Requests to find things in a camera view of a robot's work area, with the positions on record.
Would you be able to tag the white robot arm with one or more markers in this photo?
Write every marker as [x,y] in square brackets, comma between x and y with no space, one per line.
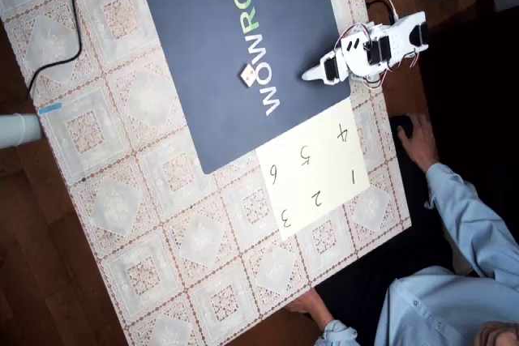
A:
[399,38]

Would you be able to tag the white lace tablecloth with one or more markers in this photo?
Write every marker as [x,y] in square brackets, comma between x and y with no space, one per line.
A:
[121,200]

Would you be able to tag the blue tape strip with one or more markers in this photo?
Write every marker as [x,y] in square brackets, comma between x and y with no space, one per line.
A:
[50,109]

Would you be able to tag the person's right hand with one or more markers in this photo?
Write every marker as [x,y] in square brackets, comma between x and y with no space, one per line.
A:
[421,143]

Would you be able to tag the white pole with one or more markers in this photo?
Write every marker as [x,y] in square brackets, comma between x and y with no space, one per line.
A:
[18,129]

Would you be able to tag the person in light blue shirt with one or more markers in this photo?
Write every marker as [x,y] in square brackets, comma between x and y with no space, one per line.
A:
[438,309]

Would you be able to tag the person's left forearm blue sleeve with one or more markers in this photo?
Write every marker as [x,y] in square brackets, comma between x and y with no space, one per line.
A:
[336,334]

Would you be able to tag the black object under hand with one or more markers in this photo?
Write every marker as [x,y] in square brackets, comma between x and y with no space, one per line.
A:
[401,121]

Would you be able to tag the person's right forearm blue sleeve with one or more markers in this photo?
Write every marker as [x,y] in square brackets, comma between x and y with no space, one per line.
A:
[470,212]

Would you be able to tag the numbered paper sheet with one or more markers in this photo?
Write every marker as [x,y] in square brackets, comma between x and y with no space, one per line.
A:
[324,184]

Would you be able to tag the person's left hand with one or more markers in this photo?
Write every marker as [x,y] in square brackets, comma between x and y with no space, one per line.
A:
[310,305]

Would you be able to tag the small wooden cube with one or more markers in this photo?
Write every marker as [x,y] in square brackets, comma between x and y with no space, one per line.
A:
[248,75]

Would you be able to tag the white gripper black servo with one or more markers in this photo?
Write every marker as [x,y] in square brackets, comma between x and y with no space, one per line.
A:
[328,70]

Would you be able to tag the navy WOWROBO mat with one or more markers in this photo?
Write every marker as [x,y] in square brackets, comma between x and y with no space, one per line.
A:
[202,38]

